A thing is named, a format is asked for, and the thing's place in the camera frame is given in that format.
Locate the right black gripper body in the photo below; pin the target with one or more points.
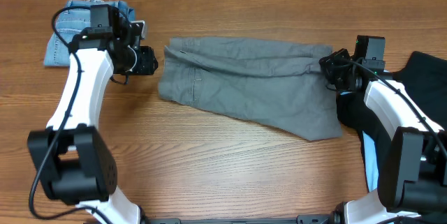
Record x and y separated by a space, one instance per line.
340 75

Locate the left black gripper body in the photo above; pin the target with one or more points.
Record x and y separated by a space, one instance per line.
144 63

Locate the grey shorts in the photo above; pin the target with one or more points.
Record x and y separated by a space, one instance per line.
270 82

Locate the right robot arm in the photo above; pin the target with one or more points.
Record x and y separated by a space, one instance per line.
411 187

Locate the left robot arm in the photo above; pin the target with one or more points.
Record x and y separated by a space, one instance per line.
73 164

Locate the black garment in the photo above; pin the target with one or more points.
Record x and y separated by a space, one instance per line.
418 97

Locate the folded blue denim jeans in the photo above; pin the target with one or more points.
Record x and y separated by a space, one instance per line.
72 22

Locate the light blue garment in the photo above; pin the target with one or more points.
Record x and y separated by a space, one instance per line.
371 167

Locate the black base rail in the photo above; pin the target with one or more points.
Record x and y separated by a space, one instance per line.
300 219

